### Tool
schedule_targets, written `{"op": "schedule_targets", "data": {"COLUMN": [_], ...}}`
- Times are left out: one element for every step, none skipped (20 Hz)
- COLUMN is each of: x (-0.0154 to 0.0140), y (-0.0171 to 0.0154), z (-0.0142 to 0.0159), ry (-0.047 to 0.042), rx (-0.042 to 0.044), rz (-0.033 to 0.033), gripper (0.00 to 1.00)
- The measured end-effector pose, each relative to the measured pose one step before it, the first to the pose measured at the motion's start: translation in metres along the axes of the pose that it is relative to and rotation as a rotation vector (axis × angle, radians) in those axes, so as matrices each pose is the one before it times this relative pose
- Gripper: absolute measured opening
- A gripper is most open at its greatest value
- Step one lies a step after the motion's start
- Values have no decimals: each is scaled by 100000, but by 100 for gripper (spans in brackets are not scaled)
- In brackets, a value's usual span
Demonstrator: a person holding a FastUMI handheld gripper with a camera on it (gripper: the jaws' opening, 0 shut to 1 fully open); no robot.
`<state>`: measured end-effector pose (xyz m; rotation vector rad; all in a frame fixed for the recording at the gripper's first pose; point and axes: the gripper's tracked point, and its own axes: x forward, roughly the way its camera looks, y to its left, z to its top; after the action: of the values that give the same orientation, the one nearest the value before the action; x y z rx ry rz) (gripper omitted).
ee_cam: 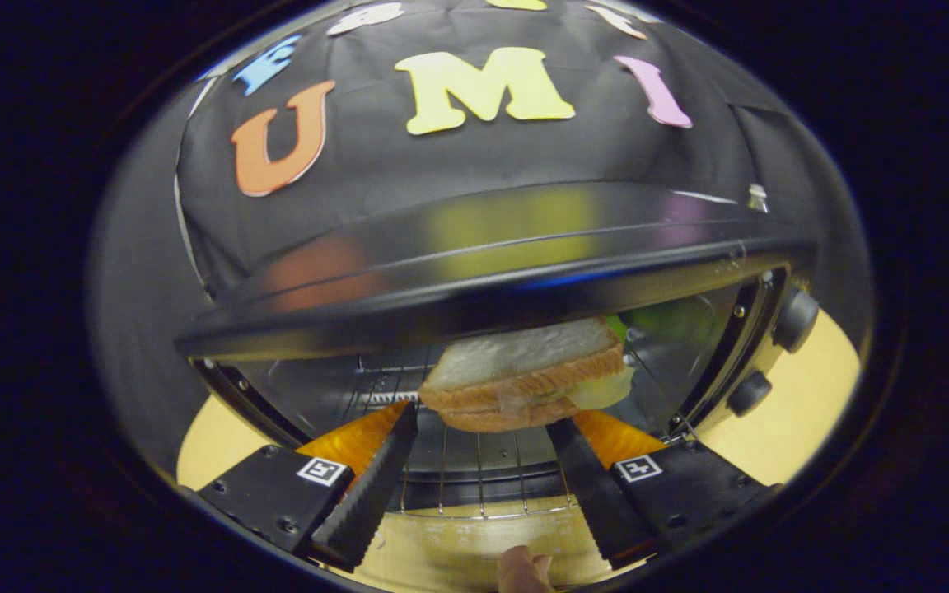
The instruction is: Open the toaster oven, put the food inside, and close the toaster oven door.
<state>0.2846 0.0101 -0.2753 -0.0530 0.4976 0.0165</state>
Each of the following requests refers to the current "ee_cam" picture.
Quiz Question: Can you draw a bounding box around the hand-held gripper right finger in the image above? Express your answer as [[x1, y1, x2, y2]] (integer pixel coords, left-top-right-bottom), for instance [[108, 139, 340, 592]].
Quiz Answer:
[[547, 410, 780, 569]]

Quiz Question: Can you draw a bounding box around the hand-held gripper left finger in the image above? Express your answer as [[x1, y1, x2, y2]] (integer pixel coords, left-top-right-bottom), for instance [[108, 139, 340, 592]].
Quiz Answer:
[[197, 401, 419, 573]]

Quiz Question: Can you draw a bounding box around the toast sandwich with lettuce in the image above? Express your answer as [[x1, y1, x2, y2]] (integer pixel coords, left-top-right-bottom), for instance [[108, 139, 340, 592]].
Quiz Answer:
[[418, 317, 636, 433]]

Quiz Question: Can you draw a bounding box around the black toaster oven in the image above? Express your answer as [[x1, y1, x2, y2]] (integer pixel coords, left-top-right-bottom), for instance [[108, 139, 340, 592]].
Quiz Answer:
[[174, 183, 821, 577]]

